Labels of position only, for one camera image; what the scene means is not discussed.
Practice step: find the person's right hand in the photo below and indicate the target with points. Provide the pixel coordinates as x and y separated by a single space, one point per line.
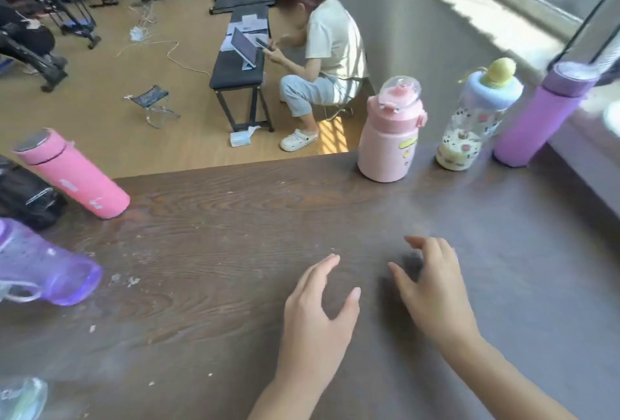
436 294

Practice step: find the person's left hand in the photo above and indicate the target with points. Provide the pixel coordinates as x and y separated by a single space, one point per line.
312 332

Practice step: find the person's right thumb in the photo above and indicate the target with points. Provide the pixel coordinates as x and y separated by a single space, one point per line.
402 281

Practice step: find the person's left thumb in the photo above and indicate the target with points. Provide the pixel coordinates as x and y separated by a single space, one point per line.
349 306

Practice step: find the person's right forearm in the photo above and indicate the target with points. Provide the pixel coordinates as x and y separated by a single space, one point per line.
503 381

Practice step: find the person's left forearm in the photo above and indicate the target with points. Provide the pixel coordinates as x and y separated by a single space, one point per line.
293 400

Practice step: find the pink bottle with clear lid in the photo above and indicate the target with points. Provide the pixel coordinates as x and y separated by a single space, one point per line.
390 139

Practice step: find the patterned bottle with yellow knob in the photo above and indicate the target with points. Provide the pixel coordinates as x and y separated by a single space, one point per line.
472 119

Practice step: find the metal folding stool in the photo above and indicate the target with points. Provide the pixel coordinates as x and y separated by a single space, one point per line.
339 107

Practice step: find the light blue tissue pack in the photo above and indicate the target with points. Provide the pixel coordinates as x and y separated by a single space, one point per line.
243 136

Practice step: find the purple sleeved bottle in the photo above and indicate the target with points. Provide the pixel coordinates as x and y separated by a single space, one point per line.
537 119

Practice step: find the black padded bench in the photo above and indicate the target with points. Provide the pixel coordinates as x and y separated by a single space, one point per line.
237 71

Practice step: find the grey tablet on stand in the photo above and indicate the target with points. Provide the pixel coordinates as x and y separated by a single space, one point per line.
243 47

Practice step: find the small folding stool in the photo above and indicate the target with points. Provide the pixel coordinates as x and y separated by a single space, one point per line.
152 100

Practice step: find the white papers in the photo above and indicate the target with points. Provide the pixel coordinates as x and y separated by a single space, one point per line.
247 23

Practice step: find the pink thermos bottle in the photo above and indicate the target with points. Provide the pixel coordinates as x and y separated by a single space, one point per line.
72 175

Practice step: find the purple transparent water bottle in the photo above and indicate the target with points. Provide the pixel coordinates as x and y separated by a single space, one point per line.
43 264

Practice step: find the black bag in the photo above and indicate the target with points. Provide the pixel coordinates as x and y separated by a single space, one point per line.
26 197

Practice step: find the clear plastic bottle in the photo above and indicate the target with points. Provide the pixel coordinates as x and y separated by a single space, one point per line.
19 400

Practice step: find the white power strip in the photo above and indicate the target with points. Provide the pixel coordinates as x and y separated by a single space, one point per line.
137 34

